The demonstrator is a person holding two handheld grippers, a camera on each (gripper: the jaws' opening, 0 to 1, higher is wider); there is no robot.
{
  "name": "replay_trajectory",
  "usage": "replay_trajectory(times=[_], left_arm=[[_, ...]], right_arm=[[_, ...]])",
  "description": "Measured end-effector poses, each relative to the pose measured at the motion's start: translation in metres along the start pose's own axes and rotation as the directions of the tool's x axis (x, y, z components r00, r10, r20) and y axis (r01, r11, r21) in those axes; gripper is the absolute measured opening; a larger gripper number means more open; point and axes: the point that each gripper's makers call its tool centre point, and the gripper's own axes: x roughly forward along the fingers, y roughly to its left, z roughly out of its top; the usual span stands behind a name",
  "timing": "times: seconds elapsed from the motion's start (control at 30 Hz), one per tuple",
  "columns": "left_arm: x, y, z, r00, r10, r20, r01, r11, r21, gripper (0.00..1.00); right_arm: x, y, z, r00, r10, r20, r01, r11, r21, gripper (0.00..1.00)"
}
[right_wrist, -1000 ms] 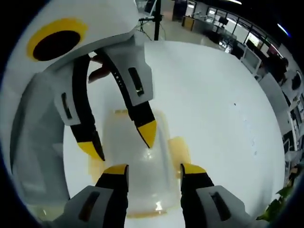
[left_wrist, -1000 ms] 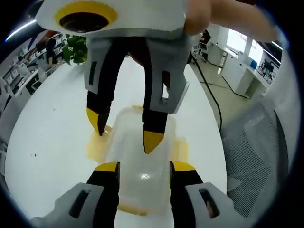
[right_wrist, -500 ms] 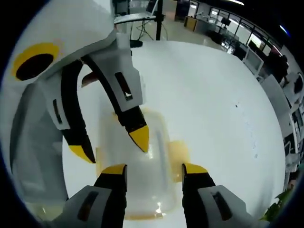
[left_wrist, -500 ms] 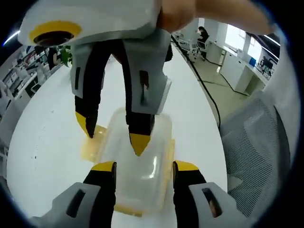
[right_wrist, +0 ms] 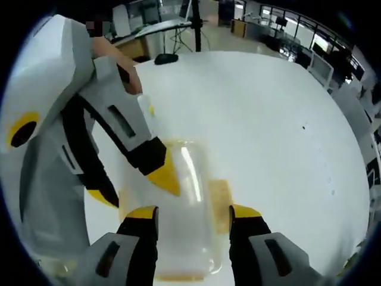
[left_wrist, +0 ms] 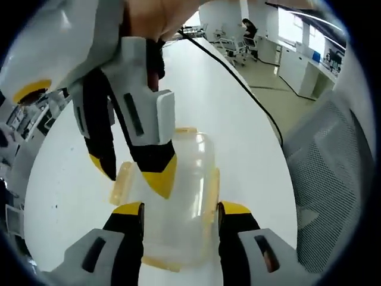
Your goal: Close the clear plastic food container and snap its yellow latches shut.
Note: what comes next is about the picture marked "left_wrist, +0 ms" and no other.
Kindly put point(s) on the white office chair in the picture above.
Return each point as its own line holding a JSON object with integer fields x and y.
{"x": 235, "y": 47}

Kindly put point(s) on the clear plastic box yellow buckles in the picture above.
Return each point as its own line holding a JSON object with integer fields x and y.
{"x": 178, "y": 193}

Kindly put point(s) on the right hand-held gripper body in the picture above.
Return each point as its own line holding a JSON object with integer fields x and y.
{"x": 65, "y": 41}

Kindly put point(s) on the person's right hand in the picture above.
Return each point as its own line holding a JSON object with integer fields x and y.
{"x": 160, "y": 18}

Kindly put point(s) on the white counter cabinet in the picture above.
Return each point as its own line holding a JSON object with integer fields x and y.
{"x": 309, "y": 68}

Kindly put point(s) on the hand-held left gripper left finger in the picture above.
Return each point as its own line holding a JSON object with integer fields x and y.
{"x": 98, "y": 253}

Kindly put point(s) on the grey mesh office chair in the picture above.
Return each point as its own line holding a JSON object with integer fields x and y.
{"x": 330, "y": 178}

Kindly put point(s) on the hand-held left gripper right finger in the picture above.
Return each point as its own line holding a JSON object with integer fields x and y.
{"x": 250, "y": 250}

